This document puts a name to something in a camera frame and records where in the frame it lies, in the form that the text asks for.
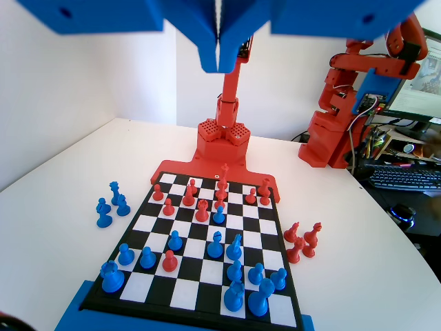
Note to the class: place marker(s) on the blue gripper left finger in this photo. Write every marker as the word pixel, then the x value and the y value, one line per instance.
pixel 193 31

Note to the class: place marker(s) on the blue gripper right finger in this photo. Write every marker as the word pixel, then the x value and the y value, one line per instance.
pixel 237 24

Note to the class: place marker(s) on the red robot arm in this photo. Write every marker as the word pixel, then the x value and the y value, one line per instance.
pixel 229 86

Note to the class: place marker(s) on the red chess pieces on board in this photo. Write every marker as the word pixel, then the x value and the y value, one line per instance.
pixel 179 167

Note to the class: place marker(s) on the red chess king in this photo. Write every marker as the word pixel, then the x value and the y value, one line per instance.
pixel 225 174

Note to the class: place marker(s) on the red chess pawn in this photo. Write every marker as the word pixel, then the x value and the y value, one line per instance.
pixel 250 197
pixel 309 250
pixel 193 182
pixel 169 262
pixel 220 202
pixel 167 208
pixel 157 194
pixel 264 200

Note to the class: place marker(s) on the red chess rook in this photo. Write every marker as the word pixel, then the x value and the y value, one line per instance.
pixel 264 184
pixel 202 213

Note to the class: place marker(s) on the blue chess queen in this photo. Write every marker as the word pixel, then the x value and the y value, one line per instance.
pixel 115 191

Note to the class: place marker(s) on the blue chess pawn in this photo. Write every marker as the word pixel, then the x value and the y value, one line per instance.
pixel 126 257
pixel 175 241
pixel 278 279
pixel 235 271
pixel 147 259
pixel 102 200
pixel 218 216
pixel 256 275

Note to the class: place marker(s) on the blue chess knight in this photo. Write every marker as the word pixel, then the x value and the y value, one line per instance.
pixel 234 249
pixel 122 207

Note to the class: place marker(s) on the blue chess bishop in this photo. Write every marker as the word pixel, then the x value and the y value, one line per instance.
pixel 215 248
pixel 103 217

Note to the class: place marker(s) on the red chess queen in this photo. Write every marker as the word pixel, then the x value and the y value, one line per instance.
pixel 294 254

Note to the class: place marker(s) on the small black circuit board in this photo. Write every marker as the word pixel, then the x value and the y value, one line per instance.
pixel 246 46

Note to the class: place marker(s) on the blue controller board holder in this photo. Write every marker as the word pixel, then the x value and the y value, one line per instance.
pixel 379 84

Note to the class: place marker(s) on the black computer monitor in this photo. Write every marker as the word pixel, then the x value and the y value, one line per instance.
pixel 423 79

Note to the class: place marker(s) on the black computer keyboard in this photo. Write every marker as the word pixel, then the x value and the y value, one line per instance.
pixel 403 177

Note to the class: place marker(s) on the wooden desk organizer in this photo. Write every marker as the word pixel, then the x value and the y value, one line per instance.
pixel 427 146

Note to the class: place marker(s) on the black and white chessboard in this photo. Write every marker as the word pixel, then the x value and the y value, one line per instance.
pixel 193 276

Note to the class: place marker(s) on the black computer mouse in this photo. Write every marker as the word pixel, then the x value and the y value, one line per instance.
pixel 401 215

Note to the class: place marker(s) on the black desk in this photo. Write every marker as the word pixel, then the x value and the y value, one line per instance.
pixel 427 213

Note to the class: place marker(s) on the blue base plate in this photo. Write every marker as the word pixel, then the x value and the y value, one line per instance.
pixel 72 310

